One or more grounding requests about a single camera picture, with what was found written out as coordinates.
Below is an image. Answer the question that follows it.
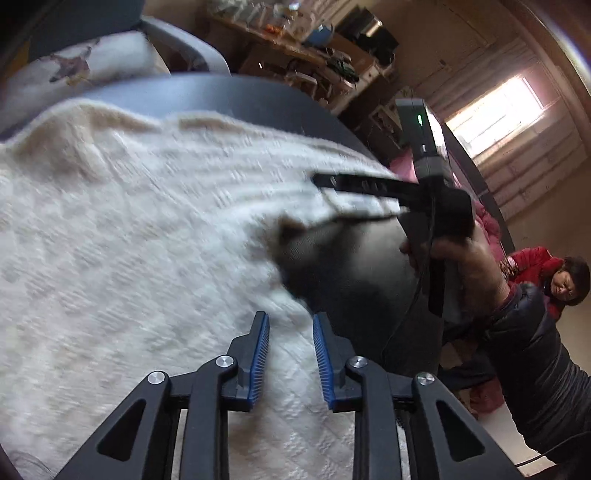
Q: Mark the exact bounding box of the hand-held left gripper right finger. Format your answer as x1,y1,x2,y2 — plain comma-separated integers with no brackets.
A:
312,312,525,480

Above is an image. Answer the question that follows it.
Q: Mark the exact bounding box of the white deer print cushion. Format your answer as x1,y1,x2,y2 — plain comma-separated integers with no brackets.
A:
0,30,171,134

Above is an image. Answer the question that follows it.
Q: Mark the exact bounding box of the small bright window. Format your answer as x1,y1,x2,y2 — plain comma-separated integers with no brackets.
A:
445,76,543,144

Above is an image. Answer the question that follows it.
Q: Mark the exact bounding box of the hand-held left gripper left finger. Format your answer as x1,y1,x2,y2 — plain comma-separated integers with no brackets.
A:
54,311,271,480

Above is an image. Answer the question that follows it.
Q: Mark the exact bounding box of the person's right forearm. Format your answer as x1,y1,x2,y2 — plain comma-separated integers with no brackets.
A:
480,281,591,464

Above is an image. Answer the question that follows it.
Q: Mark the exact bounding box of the white knitted blanket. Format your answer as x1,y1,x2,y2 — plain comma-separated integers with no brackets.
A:
0,99,411,480

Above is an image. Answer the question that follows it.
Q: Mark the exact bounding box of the cluttered wooden desk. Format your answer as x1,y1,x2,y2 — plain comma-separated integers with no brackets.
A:
203,0,398,116

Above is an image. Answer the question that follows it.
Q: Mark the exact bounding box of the person's right hand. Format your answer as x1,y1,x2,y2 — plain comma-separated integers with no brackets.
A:
399,226,511,319

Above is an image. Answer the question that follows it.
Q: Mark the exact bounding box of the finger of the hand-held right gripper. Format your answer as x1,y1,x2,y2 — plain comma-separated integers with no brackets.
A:
313,173,421,205
277,210,409,245

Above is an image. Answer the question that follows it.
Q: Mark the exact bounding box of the blue yellow grey armchair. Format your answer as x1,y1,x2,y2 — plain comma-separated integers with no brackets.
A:
0,0,232,79

